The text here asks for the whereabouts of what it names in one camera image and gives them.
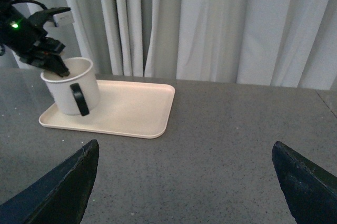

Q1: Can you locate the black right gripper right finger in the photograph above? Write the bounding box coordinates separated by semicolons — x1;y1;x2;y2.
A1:
272;141;336;223

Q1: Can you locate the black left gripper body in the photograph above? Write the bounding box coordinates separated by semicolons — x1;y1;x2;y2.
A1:
1;6;65;67

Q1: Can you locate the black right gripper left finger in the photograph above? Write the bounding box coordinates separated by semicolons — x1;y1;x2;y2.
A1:
1;140;99;223

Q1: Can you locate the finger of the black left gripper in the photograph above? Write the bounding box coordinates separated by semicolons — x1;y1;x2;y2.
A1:
43;55;70;77

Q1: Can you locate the white smiley mug black handle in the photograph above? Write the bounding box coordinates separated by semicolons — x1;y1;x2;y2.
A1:
41;57;100;116

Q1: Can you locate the cream rectangular tray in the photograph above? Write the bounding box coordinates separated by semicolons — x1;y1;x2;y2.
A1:
39;80;175;139

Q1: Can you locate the grey-white curtain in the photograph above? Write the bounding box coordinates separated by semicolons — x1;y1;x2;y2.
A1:
15;0;337;90

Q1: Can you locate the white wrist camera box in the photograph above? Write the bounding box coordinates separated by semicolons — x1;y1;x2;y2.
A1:
49;7;74;27

